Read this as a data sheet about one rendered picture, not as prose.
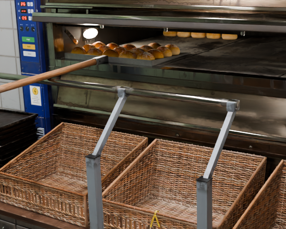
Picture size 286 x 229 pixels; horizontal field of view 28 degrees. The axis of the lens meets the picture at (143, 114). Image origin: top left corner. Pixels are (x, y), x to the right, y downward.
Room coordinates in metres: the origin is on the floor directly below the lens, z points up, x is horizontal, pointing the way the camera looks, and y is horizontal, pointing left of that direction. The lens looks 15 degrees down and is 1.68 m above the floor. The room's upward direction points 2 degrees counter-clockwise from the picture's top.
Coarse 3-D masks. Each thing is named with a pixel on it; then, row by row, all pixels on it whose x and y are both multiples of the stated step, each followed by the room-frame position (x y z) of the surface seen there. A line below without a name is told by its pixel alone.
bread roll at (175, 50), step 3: (165, 45) 2.90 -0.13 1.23; (168, 45) 2.88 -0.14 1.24; (171, 45) 2.87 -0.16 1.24; (174, 45) 2.87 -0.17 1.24; (171, 48) 2.86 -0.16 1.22; (174, 48) 2.86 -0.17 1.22; (177, 48) 2.86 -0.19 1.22; (171, 51) 2.86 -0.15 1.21; (174, 51) 2.85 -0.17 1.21; (177, 51) 2.86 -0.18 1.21; (174, 54) 2.86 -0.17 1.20; (177, 54) 2.86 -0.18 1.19
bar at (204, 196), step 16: (16, 80) 2.57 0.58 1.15; (48, 80) 2.45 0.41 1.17; (64, 80) 2.41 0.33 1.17; (144, 96) 2.17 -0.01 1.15; (160, 96) 2.12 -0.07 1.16; (176, 96) 2.08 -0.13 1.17; (192, 96) 2.05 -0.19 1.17; (112, 112) 2.18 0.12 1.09; (112, 128) 2.15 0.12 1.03; (224, 128) 1.90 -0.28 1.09; (96, 160) 2.04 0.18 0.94; (96, 176) 2.03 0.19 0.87; (208, 176) 1.79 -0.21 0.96; (96, 192) 2.03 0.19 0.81; (208, 192) 1.76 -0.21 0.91; (96, 208) 2.03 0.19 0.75; (208, 208) 1.76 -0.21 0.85; (96, 224) 2.03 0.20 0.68; (208, 224) 1.76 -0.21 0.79
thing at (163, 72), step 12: (60, 60) 2.91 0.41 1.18; (72, 60) 2.86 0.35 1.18; (84, 60) 2.85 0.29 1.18; (120, 72) 2.69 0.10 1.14; (132, 72) 2.65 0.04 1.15; (144, 72) 2.61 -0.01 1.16; (156, 72) 2.57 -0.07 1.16; (168, 72) 2.54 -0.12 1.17; (180, 72) 2.50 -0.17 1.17; (192, 72) 2.47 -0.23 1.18; (204, 72) 2.44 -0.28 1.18; (216, 72) 2.44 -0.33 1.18; (228, 72) 2.43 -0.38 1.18; (228, 84) 2.37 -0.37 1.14; (240, 84) 2.34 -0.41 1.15; (252, 84) 2.31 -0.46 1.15; (264, 84) 2.28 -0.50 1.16; (276, 84) 2.25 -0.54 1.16
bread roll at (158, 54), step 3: (147, 51) 2.77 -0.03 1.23; (150, 51) 2.76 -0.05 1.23; (153, 51) 2.75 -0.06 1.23; (156, 51) 2.74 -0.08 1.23; (159, 51) 2.75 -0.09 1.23; (153, 54) 2.74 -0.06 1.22; (156, 54) 2.73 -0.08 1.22; (159, 54) 2.73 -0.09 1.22; (162, 54) 2.74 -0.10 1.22; (156, 57) 2.73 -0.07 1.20; (159, 57) 2.73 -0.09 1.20; (162, 57) 2.73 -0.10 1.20
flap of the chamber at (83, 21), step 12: (84, 24) 2.73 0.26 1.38; (96, 24) 2.58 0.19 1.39; (108, 24) 2.54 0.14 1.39; (120, 24) 2.50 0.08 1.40; (132, 24) 2.46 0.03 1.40; (144, 24) 2.43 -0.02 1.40; (156, 24) 2.39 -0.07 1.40; (168, 24) 2.36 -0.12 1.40; (180, 24) 2.33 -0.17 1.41; (192, 24) 2.30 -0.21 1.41; (204, 24) 2.27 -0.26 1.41; (216, 24) 2.24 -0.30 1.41; (228, 24) 2.21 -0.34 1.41; (240, 24) 2.18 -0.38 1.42
